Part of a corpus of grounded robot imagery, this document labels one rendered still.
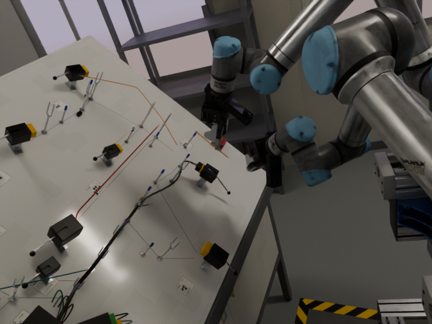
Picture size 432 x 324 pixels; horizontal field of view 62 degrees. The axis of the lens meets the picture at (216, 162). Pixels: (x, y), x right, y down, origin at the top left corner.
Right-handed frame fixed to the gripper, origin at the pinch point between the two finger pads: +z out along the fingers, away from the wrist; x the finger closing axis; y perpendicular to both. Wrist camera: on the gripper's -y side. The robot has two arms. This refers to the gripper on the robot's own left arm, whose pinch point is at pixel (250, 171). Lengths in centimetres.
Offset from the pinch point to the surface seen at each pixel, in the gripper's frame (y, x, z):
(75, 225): -6, 61, -8
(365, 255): -53, -101, 68
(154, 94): 48, 17, 29
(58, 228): -6, 65, -9
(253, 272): -37, -7, 34
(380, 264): -59, -101, 60
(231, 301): -42.7, 11.9, 21.6
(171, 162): 13.5, 21.5, 18.8
